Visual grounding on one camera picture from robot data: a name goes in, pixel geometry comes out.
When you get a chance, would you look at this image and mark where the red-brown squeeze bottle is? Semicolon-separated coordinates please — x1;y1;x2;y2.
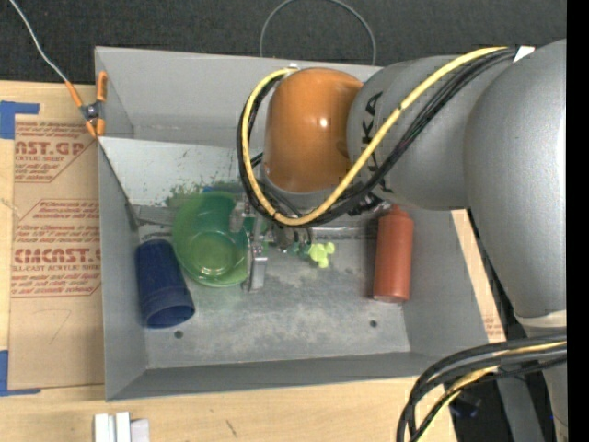
371;204;415;304

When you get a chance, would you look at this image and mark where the dark blue plastic cup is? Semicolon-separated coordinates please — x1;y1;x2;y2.
133;238;197;330

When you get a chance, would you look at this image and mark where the grey metal bin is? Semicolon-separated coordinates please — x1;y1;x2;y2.
94;46;491;402

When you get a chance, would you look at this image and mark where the brown cardboard board red print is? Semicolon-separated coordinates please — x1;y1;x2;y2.
7;80;508;391

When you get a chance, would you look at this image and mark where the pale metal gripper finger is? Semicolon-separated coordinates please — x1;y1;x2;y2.
229;203;252;235
247;235;270;293

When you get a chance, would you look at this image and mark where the grey flat packet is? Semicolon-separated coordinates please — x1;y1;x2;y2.
126;202;179;243

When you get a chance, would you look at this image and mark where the clear green plastic bowl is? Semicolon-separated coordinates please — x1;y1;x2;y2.
171;191;253;289

